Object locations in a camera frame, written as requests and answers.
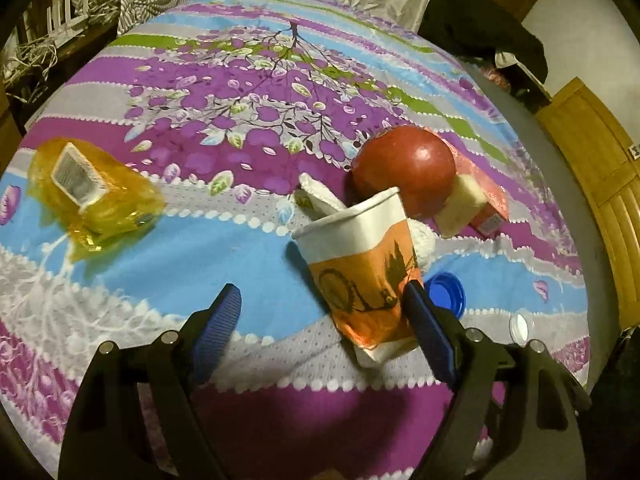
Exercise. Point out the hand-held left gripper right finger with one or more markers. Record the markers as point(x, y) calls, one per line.
point(430, 330)

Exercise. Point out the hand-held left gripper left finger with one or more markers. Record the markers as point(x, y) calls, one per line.
point(217, 330)

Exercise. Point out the orange printed paper cup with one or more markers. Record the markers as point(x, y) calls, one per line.
point(350, 245)

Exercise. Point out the blue bottle cap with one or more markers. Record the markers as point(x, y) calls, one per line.
point(447, 297)

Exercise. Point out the white bottle cap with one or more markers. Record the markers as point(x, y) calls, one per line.
point(520, 325)

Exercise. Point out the white crumpled tissue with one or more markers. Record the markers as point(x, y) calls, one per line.
point(425, 240)

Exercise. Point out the beige sponge block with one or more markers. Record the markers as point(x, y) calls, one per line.
point(462, 205)

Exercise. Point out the red and cream small box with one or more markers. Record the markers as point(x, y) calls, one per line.
point(482, 190)

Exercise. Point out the yellow plastic wrapper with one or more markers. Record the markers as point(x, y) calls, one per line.
point(115, 205)

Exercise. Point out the red apple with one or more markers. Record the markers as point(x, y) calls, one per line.
point(405, 170)

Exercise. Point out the white folded tissue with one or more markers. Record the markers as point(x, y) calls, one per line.
point(320, 197)

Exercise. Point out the grey mattress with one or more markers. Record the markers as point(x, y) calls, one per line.
point(550, 170)

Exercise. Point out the purple floral printed bedsheet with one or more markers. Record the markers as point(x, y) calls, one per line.
point(200, 125)

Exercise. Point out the small white labelled box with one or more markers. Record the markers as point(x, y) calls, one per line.
point(75, 177)

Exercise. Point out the light wooden panel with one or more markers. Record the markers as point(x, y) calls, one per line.
point(595, 160)

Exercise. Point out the black clothing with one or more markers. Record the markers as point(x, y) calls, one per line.
point(480, 25)

